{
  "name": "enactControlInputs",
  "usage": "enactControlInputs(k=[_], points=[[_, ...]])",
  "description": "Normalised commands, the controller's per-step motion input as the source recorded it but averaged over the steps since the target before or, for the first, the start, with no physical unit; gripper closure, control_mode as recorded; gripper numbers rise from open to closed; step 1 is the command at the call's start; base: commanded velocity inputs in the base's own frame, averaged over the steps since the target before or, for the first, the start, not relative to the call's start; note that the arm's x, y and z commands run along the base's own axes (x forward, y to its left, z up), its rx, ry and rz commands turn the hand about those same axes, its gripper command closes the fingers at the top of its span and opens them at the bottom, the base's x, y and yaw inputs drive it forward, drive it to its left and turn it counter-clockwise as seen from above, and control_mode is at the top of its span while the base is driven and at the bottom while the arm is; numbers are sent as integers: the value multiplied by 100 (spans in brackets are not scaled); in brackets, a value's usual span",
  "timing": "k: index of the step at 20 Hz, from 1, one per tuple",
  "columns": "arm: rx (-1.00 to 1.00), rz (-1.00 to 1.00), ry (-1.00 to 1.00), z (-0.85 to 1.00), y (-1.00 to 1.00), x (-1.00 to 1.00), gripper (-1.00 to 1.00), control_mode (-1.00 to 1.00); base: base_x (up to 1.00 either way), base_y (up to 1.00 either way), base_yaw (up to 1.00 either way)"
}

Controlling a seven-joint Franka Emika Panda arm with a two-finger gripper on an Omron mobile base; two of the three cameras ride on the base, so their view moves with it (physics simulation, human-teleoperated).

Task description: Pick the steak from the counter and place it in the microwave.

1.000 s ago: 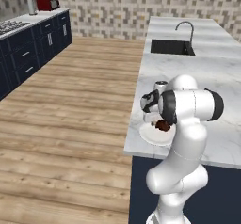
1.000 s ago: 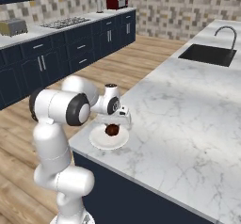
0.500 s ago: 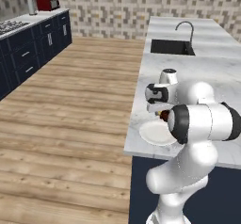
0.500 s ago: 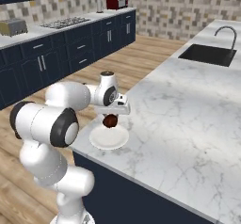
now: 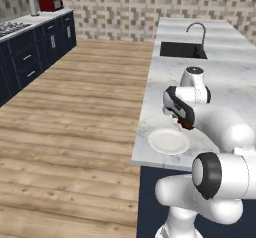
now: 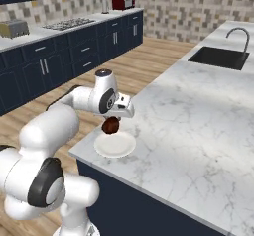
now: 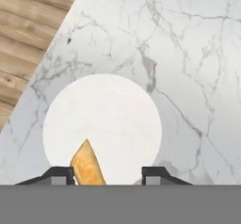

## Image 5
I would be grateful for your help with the navy base cupboards run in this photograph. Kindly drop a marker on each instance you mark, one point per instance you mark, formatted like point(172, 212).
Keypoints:
point(30, 58)

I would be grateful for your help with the white paper towel roll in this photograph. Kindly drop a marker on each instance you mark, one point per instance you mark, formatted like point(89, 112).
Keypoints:
point(34, 7)

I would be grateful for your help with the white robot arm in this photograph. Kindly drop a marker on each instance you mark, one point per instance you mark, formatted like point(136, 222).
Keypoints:
point(230, 132)

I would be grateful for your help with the brown steak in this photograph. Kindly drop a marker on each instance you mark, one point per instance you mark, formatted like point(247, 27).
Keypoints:
point(186, 125)

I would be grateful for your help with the white round plate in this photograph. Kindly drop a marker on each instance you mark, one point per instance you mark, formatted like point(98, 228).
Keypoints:
point(168, 142)

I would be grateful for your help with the red toaster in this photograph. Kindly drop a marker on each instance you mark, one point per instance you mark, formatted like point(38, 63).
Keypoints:
point(50, 3)

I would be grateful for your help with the black gas hob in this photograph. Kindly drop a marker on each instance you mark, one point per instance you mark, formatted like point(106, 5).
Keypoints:
point(10, 28)

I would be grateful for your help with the navy island cabinet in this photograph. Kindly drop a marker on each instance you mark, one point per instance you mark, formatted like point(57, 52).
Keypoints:
point(146, 202)

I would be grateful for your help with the black sink basin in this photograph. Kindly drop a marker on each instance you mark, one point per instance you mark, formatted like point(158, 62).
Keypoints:
point(180, 50)

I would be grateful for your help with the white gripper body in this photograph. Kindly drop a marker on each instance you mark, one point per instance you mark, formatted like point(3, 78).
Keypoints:
point(166, 110)

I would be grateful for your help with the grey curved tap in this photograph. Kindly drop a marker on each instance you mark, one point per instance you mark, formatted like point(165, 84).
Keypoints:
point(202, 32)

